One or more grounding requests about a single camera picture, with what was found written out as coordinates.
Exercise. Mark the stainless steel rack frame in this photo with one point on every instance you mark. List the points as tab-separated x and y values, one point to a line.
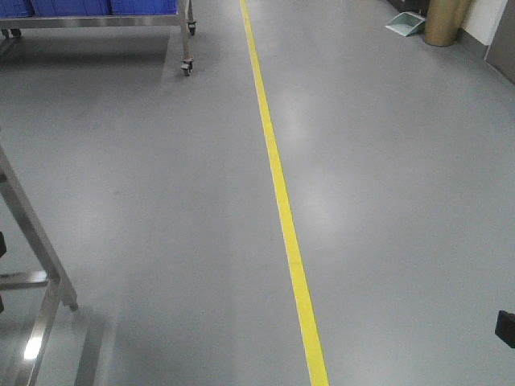
44	271

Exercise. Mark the blue crates on cart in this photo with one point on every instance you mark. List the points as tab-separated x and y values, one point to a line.
41	8

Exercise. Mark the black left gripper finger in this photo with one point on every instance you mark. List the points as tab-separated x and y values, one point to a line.
2	245

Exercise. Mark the tan cylindrical bin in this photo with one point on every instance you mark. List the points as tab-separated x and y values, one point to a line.
444	19

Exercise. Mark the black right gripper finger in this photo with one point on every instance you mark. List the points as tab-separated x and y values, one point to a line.
505	327

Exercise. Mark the pale green dustpan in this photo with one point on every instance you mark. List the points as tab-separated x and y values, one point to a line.
407	23

